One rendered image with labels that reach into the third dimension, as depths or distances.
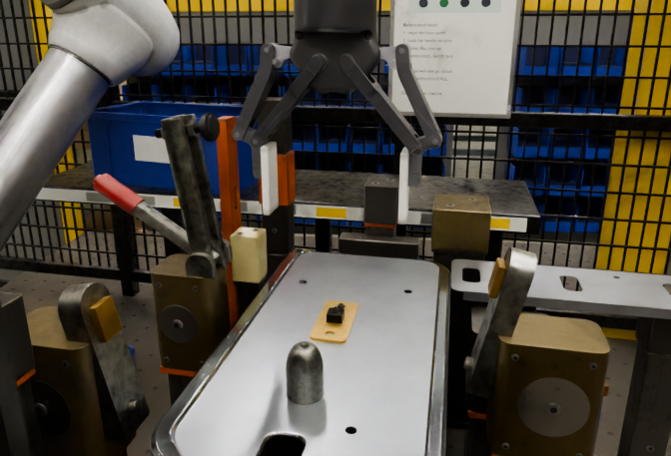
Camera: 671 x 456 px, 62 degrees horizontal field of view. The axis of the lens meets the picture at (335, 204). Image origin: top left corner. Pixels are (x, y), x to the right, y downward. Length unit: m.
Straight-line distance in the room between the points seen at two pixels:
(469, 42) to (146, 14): 0.55
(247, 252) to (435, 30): 0.58
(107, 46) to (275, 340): 0.56
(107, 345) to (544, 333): 0.37
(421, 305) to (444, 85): 0.53
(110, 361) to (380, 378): 0.23
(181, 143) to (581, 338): 0.41
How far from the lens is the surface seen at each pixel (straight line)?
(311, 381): 0.48
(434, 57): 1.07
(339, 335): 0.58
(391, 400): 0.50
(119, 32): 0.96
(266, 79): 0.54
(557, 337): 0.53
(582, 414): 0.55
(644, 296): 0.75
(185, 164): 0.58
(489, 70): 1.07
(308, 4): 0.50
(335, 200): 0.92
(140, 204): 0.64
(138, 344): 1.21
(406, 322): 0.61
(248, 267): 0.68
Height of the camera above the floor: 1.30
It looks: 17 degrees down
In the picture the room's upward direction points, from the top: straight up
